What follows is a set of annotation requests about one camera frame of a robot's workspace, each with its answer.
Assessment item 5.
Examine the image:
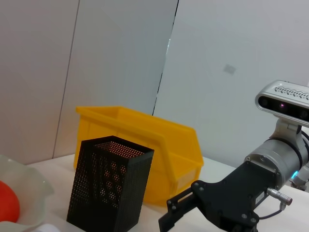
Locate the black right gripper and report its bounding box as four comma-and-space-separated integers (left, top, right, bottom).
158, 161, 294, 232

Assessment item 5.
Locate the red toy fruit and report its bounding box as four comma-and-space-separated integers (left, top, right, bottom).
0, 180, 20, 223

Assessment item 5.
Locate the black mesh pen holder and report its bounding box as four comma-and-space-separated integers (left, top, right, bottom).
66, 135, 155, 232

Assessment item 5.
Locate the translucent green wavy fruit bowl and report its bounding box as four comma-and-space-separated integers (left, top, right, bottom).
0, 154, 55, 232

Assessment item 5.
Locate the yellow plastic storage bin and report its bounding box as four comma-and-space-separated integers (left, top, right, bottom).
73, 105, 204, 207

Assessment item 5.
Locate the right gripper cable with plug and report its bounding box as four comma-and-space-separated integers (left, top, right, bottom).
258, 188, 294, 220

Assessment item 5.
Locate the grey right camera bracket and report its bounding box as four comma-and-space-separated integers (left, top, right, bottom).
274, 118, 304, 142

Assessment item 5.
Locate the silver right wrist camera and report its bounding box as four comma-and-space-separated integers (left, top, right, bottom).
255, 80, 309, 128

